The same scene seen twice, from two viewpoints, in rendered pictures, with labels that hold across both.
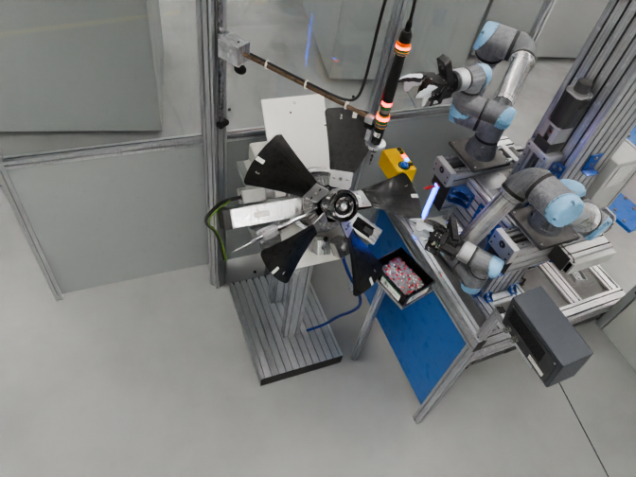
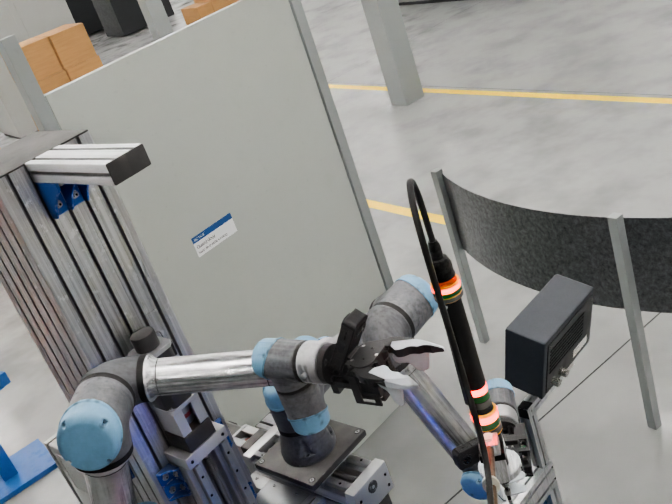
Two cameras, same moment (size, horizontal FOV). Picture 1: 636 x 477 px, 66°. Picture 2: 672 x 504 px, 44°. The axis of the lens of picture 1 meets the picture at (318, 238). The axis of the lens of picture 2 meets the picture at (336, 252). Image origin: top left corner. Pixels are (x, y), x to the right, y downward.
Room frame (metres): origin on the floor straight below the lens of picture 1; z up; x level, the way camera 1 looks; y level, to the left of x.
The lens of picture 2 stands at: (1.68, 0.90, 2.41)
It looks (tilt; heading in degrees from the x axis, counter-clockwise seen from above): 25 degrees down; 261
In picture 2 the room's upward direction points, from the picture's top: 20 degrees counter-clockwise
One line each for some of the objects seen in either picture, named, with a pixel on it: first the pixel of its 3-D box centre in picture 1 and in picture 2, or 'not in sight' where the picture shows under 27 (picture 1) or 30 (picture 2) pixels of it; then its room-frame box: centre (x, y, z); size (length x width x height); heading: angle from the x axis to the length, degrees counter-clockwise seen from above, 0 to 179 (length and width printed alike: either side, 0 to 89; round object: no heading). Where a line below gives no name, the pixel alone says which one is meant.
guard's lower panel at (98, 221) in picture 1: (285, 196); not in sight; (2.00, 0.23, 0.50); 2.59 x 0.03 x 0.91; 120
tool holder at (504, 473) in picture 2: (375, 132); (494, 450); (1.38, -0.12, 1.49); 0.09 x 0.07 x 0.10; 65
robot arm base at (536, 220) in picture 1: (550, 216); (303, 432); (1.62, -0.95, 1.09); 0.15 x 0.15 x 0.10
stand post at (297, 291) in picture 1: (296, 293); not in sight; (1.40, 0.04, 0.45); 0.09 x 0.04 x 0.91; 120
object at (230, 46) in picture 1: (232, 48); not in sight; (1.64, 0.44, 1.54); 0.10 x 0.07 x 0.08; 65
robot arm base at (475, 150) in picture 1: (484, 143); not in sight; (2.04, -0.69, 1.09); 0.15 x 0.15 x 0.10
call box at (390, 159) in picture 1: (397, 167); not in sight; (1.81, -0.29, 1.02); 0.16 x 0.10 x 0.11; 30
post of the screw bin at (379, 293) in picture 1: (369, 320); not in sight; (1.37, -0.33, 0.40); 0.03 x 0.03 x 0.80; 45
